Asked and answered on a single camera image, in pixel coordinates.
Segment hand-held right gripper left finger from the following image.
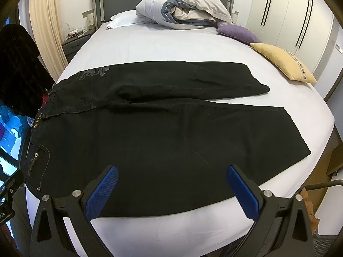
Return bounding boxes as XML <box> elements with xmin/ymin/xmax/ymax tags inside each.
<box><xmin>30</xmin><ymin>165</ymin><xmax>120</xmax><ymax>257</ymax></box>

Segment black quilted cloth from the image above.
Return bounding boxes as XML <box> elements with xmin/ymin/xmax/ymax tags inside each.
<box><xmin>0</xmin><ymin>24</ymin><xmax>55</xmax><ymax>117</ymax></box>

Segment white paper bag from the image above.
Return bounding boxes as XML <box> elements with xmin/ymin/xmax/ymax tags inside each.
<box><xmin>86</xmin><ymin>11</ymin><xmax>97</xmax><ymax>30</ymax></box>

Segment purple cushion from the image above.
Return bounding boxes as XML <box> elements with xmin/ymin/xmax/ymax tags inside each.
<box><xmin>217</xmin><ymin>21</ymin><xmax>263</xmax><ymax>45</ymax></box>

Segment black mesh office chair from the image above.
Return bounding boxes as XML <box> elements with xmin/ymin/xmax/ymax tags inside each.
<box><xmin>300</xmin><ymin>179</ymin><xmax>343</xmax><ymax>257</ymax></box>

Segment blue printed blanket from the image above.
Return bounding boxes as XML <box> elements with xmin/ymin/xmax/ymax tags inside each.
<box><xmin>0</xmin><ymin>104</ymin><xmax>33</xmax><ymax>174</ymax></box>

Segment beige curtain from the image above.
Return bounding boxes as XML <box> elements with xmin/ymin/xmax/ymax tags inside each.
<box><xmin>28</xmin><ymin>0</ymin><xmax>69</xmax><ymax>83</ymax></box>

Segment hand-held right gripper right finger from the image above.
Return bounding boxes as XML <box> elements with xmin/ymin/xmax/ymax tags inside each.
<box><xmin>225</xmin><ymin>164</ymin><xmax>315</xmax><ymax>257</ymax></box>

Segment white wardrobe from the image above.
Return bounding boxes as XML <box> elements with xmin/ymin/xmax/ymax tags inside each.
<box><xmin>247</xmin><ymin>0</ymin><xmax>343</xmax><ymax>99</ymax></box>

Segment folded white grey duvet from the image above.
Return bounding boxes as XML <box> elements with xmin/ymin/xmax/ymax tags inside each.
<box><xmin>135</xmin><ymin>0</ymin><xmax>233</xmax><ymax>30</ymax></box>

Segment yellow cushion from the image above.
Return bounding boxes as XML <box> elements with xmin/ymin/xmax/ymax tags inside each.
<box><xmin>250</xmin><ymin>43</ymin><xmax>317</xmax><ymax>83</ymax></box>

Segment dark grey nightstand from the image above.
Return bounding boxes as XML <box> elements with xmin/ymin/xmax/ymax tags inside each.
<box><xmin>62</xmin><ymin>31</ymin><xmax>93</xmax><ymax>63</ymax></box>

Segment bed with white sheet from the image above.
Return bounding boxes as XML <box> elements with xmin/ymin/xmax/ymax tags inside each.
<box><xmin>25</xmin><ymin>0</ymin><xmax>335</xmax><ymax>257</ymax></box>

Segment white pillow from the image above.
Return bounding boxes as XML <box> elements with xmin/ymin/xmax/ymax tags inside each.
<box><xmin>106</xmin><ymin>10</ymin><xmax>140</xmax><ymax>29</ymax></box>

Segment black denim pants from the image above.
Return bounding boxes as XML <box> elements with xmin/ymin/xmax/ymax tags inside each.
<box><xmin>24</xmin><ymin>60</ymin><xmax>312</xmax><ymax>218</ymax></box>

